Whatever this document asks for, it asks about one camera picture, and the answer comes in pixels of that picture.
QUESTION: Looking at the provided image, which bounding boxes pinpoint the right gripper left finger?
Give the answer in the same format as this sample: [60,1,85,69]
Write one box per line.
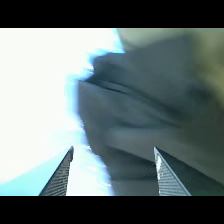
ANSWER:
[38,145,75,197]

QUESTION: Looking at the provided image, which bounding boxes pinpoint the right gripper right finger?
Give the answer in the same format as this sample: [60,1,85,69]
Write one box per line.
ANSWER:
[153,146,194,197]

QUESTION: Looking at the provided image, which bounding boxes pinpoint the dark olive garment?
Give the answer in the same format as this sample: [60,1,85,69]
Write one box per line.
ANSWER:
[115,28,224,101]

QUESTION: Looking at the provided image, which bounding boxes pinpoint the black pants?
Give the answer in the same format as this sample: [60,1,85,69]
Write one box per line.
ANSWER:
[75,33,224,197]

